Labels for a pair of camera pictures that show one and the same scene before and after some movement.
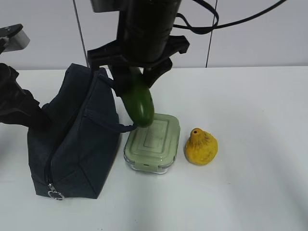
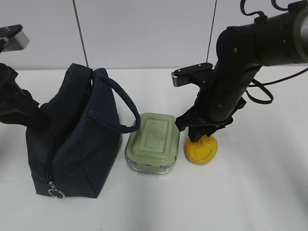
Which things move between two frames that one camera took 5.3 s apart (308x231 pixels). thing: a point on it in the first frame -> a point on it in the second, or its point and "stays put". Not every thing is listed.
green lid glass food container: [154, 148] stays put
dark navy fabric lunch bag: [76, 156] stays put
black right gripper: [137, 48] -> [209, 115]
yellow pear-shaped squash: [201, 147] stays put
